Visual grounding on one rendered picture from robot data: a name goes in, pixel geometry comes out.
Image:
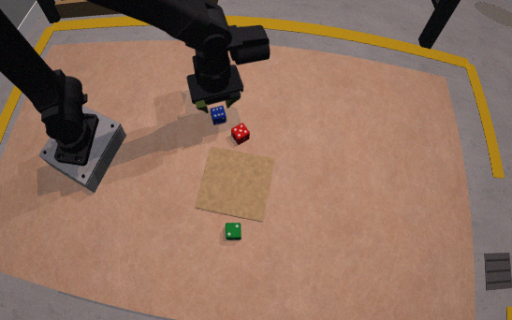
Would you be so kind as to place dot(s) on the green die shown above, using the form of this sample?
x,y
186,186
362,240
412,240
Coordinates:
x,y
233,231

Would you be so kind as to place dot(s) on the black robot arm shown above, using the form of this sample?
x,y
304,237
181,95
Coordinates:
x,y
59,98

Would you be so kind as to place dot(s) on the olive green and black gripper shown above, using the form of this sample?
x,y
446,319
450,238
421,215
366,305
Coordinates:
x,y
214,89

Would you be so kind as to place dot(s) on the red die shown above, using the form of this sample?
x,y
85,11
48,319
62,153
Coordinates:
x,y
240,133

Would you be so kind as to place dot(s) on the tan flat mat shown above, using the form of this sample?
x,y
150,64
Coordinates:
x,y
236,184

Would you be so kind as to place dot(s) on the blue die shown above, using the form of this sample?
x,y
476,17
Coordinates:
x,y
218,115

